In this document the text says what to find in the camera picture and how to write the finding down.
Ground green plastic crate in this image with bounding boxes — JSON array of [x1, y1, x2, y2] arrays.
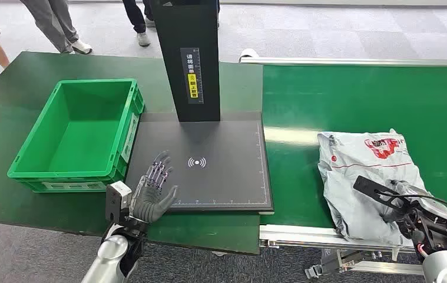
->
[[6, 78, 145, 194]]

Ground person with pale shoes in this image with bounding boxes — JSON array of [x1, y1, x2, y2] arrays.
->
[[122, 0, 158, 48]]

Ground black scanner column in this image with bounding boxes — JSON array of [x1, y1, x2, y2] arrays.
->
[[151, 0, 221, 123]]

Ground black scanner platform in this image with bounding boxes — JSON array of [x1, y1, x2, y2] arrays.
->
[[125, 111, 274, 215]]

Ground grey poly mailer red print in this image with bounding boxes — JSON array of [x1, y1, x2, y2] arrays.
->
[[316, 129, 429, 248]]

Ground white crate end label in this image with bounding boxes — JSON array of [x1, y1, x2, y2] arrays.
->
[[41, 181, 108, 192]]

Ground white crate side label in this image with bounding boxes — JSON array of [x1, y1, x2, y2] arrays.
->
[[120, 113, 141, 163]]

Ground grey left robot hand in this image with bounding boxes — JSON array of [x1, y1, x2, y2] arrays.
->
[[129, 150, 180, 224]]

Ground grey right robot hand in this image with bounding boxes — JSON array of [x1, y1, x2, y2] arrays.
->
[[378, 179, 447, 224]]

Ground black yellow column sticker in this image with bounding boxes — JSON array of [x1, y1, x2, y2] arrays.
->
[[180, 47, 204, 105]]

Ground green conveyor belt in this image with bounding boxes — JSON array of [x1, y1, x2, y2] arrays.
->
[[261, 64, 447, 237]]

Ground person in grey trousers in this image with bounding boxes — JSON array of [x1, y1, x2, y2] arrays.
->
[[19, 0, 93, 55]]

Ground aluminium conveyor frame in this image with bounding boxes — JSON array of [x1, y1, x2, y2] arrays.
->
[[239, 48, 447, 281]]

